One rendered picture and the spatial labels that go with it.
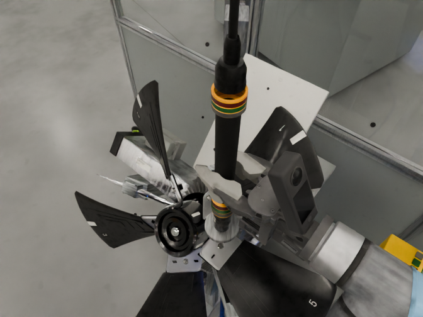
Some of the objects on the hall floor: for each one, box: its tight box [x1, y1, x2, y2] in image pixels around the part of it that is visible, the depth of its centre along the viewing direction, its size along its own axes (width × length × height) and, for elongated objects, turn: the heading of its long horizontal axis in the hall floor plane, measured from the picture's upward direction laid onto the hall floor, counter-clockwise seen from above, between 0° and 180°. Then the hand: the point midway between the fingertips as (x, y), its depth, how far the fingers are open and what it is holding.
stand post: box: [205, 289, 218, 308], centre depth 143 cm, size 4×9×91 cm, turn 50°
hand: (211, 158), depth 51 cm, fingers closed on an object, 4 cm apart
